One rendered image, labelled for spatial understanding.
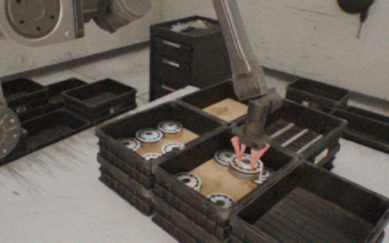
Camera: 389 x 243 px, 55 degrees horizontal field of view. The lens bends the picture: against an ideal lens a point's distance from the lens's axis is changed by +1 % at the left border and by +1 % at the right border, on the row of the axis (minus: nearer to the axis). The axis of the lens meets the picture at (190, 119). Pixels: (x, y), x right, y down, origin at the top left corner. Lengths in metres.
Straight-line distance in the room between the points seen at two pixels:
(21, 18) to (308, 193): 1.00
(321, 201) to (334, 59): 3.28
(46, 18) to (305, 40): 4.02
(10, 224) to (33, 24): 0.84
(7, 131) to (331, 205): 0.95
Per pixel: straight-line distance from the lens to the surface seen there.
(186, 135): 1.50
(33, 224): 1.33
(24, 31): 0.63
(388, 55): 4.32
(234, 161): 1.14
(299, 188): 1.31
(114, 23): 0.77
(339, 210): 1.27
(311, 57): 4.53
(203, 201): 1.02
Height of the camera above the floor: 1.58
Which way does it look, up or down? 27 degrees down
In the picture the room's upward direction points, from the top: 4 degrees clockwise
